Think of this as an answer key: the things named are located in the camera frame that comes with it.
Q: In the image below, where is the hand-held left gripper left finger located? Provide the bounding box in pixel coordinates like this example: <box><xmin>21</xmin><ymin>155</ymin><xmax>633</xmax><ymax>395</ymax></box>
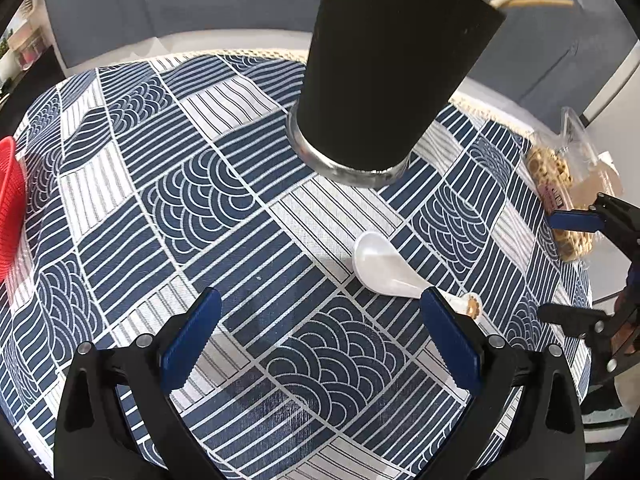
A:
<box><xmin>54</xmin><ymin>287</ymin><xmax>223</xmax><ymax>480</ymax></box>

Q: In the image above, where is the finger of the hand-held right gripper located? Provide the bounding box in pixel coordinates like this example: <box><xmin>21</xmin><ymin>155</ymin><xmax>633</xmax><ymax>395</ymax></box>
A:
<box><xmin>537</xmin><ymin>305</ymin><xmax>621</xmax><ymax>341</ymax></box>
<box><xmin>549</xmin><ymin>192</ymin><xmax>640</xmax><ymax>261</ymax></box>

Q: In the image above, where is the black utensil holder cup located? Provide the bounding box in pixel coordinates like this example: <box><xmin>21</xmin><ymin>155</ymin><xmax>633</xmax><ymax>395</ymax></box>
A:
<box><xmin>287</xmin><ymin>0</ymin><xmax>507</xmax><ymax>190</ymax></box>

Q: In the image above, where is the white ceramic spoon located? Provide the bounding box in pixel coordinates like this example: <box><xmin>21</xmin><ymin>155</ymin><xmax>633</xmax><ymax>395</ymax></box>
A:
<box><xmin>353</xmin><ymin>231</ymin><xmax>483</xmax><ymax>321</ymax></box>

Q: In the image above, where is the blue grey sofa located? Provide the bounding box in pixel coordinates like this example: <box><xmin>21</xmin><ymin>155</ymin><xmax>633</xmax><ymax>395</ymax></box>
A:
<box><xmin>42</xmin><ymin>0</ymin><xmax>626</xmax><ymax>106</ymax></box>

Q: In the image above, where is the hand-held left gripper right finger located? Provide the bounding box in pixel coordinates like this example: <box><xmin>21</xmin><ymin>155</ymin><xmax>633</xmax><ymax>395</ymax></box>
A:
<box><xmin>420</xmin><ymin>287</ymin><xmax>585</xmax><ymax>480</ymax></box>

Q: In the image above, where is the red plastic basket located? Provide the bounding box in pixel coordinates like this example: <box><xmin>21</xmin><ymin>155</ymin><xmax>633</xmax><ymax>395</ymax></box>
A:
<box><xmin>0</xmin><ymin>136</ymin><xmax>27</xmax><ymax>283</ymax></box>

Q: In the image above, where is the blue white patterned tablecloth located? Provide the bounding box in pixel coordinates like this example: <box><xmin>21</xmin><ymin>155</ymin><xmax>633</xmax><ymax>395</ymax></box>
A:
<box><xmin>0</xmin><ymin>50</ymin><xmax>593</xmax><ymax>480</ymax></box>

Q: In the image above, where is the pink container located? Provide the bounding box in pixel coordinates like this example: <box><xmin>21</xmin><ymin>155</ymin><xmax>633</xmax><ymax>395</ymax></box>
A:
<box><xmin>17</xmin><ymin>35</ymin><xmax>48</xmax><ymax>71</ymax></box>

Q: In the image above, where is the clear bag of cookies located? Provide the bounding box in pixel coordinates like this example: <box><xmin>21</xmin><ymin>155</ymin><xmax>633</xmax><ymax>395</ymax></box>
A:
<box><xmin>522</xmin><ymin>107</ymin><xmax>623</xmax><ymax>263</ymax></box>

